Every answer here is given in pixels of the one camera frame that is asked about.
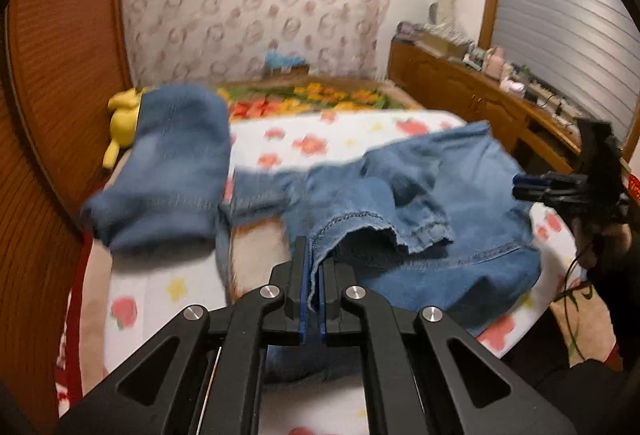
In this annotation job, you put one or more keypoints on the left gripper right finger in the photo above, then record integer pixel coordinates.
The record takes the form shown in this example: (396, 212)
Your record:
(338, 326)

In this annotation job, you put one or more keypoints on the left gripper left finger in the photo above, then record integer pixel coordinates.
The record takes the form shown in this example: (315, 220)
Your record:
(288, 321)

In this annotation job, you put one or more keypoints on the light blue denim pants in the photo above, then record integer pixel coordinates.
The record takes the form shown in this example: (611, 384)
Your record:
(430, 220)

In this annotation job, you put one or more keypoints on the right hand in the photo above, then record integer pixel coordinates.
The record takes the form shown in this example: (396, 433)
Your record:
(600, 243)

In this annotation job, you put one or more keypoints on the wooden sideboard cabinet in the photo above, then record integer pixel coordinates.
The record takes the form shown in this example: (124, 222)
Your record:
(527, 132)

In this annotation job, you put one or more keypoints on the white floral bed sheet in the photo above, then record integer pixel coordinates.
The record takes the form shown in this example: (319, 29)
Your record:
(145, 293)

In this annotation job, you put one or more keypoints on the pink bottle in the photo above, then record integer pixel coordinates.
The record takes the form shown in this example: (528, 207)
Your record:
(494, 62)

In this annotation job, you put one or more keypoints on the folded blue denim pants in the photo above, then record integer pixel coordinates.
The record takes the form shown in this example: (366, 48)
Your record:
(169, 190)

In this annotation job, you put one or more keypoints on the grey window blind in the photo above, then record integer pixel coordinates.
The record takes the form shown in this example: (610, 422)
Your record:
(585, 50)

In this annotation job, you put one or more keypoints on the colourful floral blanket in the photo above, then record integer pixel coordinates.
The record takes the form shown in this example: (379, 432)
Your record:
(255, 102)

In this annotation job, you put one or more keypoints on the cardboard box on cabinet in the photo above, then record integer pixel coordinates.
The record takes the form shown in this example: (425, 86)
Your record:
(442, 48)

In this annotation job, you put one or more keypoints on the yellow plush toy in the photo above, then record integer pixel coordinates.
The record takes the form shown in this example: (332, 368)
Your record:
(124, 107)

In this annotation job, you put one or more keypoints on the brown louvered wardrobe door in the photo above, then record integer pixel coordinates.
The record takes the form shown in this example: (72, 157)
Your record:
(60, 62)

